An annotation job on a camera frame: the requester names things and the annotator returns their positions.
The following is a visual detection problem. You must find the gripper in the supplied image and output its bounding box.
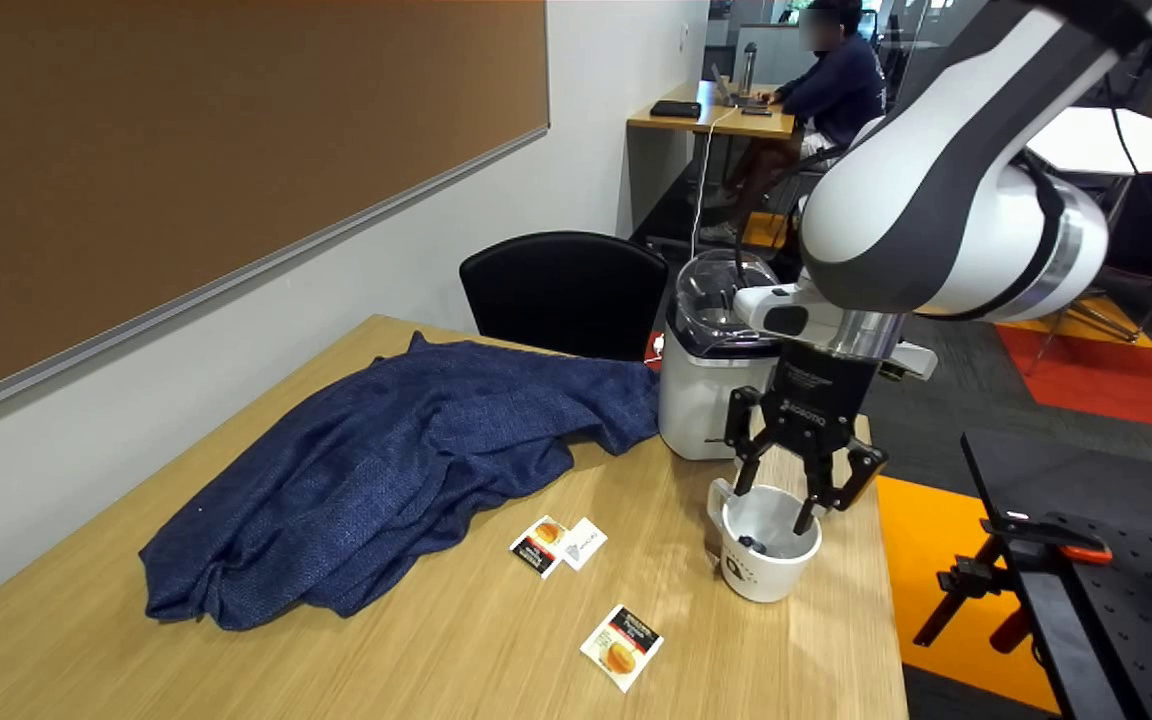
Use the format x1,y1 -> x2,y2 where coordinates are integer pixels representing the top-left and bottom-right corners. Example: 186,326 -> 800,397
723,343 -> 889,537

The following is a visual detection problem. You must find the white appliance with clear lid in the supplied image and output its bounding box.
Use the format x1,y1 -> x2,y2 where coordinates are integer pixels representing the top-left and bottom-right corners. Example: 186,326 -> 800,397
657,249 -> 788,462

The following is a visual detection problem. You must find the white mug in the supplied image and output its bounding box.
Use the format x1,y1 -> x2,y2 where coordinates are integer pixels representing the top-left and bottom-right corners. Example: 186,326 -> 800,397
705,477 -> 824,604

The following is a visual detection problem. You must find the small white sachet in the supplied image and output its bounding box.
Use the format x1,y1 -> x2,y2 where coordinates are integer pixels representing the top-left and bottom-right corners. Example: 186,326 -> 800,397
561,516 -> 609,573

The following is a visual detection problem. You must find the black orange clamp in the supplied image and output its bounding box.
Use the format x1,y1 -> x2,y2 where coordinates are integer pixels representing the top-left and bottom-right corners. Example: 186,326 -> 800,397
912,509 -> 1116,653

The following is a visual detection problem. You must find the black orange tea sachet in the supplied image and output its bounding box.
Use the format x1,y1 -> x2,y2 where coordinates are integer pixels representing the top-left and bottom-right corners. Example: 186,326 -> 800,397
579,603 -> 666,694
509,515 -> 570,580

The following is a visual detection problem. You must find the wooden desk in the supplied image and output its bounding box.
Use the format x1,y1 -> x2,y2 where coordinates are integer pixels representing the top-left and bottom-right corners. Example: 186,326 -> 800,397
625,79 -> 798,242

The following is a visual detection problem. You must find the person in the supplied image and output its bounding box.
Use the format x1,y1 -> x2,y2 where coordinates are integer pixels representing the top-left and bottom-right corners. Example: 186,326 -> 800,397
722,0 -> 888,244

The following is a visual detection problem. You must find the laptop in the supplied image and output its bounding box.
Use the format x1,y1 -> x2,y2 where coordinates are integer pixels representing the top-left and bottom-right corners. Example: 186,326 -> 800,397
710,63 -> 769,110

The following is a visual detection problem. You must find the blue knitted cloth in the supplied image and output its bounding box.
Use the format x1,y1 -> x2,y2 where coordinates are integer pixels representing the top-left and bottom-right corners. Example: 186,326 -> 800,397
139,331 -> 662,632

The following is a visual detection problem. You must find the white table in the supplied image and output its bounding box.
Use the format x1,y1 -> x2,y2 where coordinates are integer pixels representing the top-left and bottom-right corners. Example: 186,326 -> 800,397
1025,106 -> 1152,178

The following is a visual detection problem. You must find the brown cork board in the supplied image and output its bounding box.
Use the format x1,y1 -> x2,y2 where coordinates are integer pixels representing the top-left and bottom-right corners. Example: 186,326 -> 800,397
0,0 -> 551,433

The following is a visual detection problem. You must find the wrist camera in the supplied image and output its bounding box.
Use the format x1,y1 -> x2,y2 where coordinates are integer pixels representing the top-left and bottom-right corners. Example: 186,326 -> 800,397
878,340 -> 939,383

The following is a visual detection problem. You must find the white cable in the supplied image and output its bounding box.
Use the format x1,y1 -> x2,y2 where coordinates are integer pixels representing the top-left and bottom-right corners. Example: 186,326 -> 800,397
690,104 -> 740,258

